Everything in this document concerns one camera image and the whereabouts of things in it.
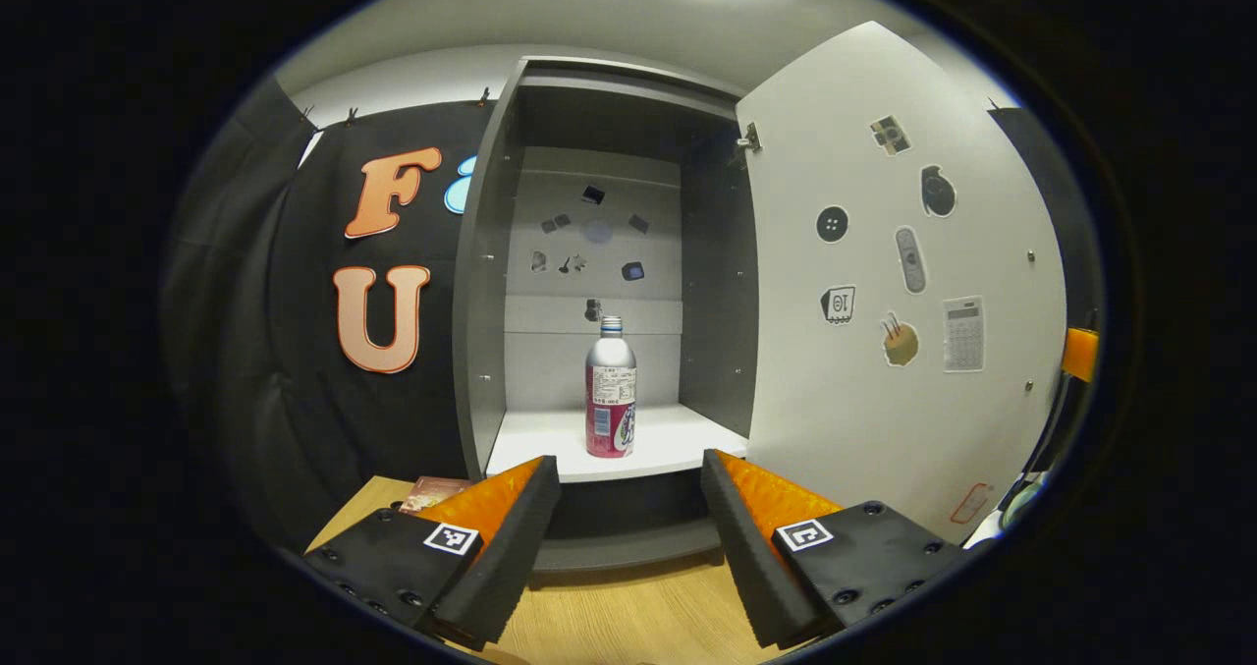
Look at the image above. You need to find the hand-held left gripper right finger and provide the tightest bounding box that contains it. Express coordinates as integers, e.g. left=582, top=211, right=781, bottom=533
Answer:
left=700, top=449, right=968, bottom=651

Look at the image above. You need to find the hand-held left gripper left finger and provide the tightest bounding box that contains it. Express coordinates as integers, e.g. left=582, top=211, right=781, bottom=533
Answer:
left=300, top=455, right=563, bottom=651

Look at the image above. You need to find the white cabinet door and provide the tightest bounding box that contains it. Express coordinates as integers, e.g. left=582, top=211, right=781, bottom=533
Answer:
left=735, top=22, right=1069, bottom=546

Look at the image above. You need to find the silver bottle red label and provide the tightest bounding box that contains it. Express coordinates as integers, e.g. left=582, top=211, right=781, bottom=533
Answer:
left=585, top=316, right=637, bottom=460

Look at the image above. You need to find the white cabinet shelf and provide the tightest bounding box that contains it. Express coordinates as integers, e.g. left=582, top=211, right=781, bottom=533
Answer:
left=486, top=403, right=749, bottom=484

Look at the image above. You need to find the brown cover book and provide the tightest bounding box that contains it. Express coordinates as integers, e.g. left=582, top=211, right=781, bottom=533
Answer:
left=401, top=475, right=474, bottom=515

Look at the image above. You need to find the pale teal object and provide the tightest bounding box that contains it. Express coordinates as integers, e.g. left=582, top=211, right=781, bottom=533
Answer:
left=1000, top=471, right=1050, bottom=533

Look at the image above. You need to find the black backdrop cloth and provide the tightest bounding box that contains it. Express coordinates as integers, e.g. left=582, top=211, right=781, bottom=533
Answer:
left=162, top=76, right=1103, bottom=553

